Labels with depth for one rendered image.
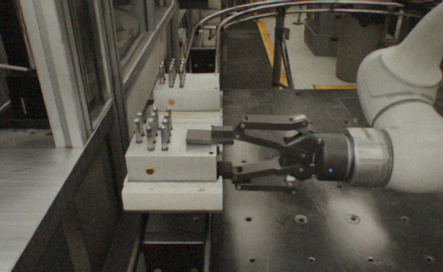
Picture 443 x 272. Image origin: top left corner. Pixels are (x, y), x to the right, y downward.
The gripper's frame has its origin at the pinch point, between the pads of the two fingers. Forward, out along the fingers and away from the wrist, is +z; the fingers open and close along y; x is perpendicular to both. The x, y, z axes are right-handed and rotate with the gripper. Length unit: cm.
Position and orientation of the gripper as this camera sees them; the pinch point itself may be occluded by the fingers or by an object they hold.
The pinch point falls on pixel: (207, 152)
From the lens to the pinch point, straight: 58.0
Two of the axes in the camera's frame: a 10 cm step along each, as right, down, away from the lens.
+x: -0.1, 5.0, -8.7
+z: -10.0, -0.3, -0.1
